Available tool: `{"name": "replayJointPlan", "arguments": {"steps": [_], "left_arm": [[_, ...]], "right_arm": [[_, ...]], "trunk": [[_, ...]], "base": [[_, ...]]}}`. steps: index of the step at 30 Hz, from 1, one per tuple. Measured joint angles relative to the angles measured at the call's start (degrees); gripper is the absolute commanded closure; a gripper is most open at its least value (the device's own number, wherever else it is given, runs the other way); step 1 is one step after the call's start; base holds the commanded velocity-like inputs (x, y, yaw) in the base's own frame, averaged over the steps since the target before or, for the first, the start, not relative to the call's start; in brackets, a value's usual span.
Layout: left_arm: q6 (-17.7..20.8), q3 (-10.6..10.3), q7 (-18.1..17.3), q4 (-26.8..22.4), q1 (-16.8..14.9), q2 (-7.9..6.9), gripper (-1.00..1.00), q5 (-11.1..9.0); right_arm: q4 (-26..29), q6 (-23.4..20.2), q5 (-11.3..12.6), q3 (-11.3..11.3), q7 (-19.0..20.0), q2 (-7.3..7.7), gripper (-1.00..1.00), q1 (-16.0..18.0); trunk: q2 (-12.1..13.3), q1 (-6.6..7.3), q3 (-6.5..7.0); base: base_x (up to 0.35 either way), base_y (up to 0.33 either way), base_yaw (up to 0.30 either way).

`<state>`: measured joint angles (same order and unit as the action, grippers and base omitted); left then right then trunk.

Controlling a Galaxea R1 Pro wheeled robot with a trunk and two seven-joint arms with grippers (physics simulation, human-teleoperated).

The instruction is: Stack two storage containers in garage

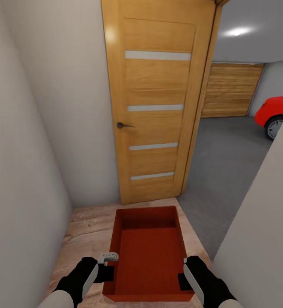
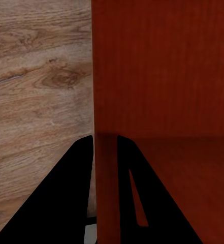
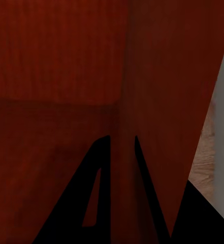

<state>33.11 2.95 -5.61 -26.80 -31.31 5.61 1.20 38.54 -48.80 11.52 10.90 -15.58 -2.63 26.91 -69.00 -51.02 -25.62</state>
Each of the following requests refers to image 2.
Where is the storage box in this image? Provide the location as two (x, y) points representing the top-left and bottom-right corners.
(91, 0), (224, 244)

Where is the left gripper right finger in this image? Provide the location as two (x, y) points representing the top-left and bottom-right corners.
(117, 135), (203, 244)

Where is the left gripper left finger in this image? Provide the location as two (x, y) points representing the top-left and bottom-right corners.
(0, 135), (93, 244)

